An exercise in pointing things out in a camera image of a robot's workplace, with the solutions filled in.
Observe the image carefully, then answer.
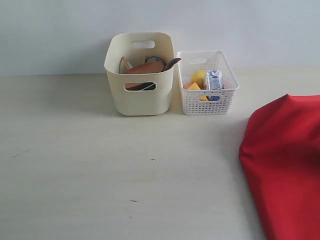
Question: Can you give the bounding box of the red tablecloth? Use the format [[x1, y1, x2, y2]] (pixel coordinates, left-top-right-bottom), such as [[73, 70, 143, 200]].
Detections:
[[238, 94, 320, 240]]

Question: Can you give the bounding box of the brown wooden spoon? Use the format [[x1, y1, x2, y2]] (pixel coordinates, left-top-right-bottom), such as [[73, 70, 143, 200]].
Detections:
[[162, 57, 182, 72]]

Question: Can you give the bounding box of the blue white milk carton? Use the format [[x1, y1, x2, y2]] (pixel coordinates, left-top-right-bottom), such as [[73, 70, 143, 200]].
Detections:
[[203, 70, 224, 90]]

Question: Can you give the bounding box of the yellow cheese wedge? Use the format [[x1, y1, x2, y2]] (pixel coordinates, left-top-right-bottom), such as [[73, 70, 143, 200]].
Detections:
[[187, 82, 201, 91]]

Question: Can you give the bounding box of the white perforated plastic basket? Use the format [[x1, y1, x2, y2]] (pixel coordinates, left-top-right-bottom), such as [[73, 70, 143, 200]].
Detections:
[[176, 50, 239, 115]]

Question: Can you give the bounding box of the yellow lemon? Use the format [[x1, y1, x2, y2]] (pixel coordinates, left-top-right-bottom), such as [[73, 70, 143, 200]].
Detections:
[[190, 69, 206, 86]]

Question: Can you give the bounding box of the white ceramic bowl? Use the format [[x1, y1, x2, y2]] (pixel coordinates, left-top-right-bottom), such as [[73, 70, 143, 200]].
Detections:
[[138, 82, 156, 91]]

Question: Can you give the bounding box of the brown wooden plate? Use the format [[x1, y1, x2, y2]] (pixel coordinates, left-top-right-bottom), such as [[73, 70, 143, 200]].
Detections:
[[124, 62, 164, 91]]

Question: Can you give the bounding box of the brown egg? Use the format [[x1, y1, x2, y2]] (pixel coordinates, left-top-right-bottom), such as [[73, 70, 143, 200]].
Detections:
[[183, 82, 192, 89]]

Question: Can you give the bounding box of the stainless steel cup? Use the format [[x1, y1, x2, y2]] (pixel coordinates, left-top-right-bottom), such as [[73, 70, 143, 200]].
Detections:
[[144, 56, 166, 66]]

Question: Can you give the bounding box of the cream plastic storage bin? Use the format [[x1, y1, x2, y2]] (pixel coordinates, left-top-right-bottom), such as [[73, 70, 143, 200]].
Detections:
[[104, 32, 175, 116]]

